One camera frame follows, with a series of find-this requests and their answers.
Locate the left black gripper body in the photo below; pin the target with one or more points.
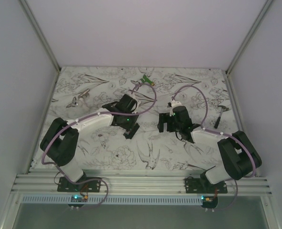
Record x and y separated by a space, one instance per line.
128 121

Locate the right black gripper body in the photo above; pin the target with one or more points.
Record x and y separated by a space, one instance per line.
171 124

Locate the black fuse box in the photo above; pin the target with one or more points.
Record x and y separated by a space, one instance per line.
129 134

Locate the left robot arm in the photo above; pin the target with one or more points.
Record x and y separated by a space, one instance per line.
60 141

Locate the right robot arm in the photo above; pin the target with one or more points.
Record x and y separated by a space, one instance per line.
239 157

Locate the floral patterned mat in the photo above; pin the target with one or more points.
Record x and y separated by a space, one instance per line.
200 90

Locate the green toy tool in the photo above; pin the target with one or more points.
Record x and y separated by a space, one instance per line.
144 80

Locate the silver white small tool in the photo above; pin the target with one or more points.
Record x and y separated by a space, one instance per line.
79 98

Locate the small hammer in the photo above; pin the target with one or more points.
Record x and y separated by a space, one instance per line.
223 109

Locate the left controller board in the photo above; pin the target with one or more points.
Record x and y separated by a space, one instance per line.
77 201

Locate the controller board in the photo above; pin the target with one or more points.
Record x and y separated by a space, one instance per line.
77 201
209 203

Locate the right controller board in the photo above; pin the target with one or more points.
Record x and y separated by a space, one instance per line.
209 203

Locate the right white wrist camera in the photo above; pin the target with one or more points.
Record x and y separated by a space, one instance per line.
172 104

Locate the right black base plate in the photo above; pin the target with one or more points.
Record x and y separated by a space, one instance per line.
199 186

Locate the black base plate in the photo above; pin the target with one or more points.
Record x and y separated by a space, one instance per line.
199 186
91 186

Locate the right frame post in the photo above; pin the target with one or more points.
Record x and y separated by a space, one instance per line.
250 34

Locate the frame post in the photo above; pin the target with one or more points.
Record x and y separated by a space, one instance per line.
250 34
36 27

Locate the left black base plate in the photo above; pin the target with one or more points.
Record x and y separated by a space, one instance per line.
91 186

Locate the white slotted cable duct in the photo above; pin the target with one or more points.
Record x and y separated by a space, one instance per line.
116 200

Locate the aluminium rail frame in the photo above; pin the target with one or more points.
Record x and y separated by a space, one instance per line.
134 182

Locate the left frame post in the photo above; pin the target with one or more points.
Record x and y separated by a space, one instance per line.
36 27

